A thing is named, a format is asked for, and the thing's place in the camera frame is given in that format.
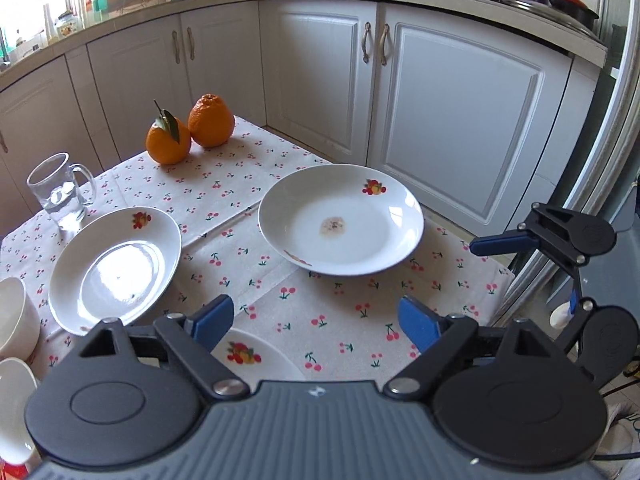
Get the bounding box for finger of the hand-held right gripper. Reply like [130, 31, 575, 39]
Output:
[550, 287, 598, 358]
[469, 202, 588, 281]

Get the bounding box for white kitchen cabinets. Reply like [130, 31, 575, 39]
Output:
[0, 0, 608, 241]

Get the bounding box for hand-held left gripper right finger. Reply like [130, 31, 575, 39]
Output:
[382, 294, 556, 397]

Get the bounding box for white plate with fruit print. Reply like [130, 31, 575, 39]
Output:
[210, 327, 307, 382]
[48, 206, 182, 337]

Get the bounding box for black pot with red lid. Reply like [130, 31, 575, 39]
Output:
[532, 0, 600, 32]

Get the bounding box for cherry print tablecloth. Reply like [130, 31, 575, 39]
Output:
[0, 115, 516, 396]

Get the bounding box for white plate with brown stain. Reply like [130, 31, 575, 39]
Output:
[257, 164, 425, 277]

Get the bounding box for white ceramic bowl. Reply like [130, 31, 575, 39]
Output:
[0, 276, 41, 361]
[0, 357, 39, 466]

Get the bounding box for glass mug with water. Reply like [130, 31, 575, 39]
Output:
[26, 152, 97, 231]

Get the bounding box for orange with green leaf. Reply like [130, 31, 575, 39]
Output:
[145, 101, 192, 165]

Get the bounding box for glass jar with floral print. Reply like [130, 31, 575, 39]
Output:
[55, 10, 84, 38]

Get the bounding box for orange without leaf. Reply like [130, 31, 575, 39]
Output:
[188, 93, 236, 148]

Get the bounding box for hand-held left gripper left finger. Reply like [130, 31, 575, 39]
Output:
[75, 294, 251, 401]

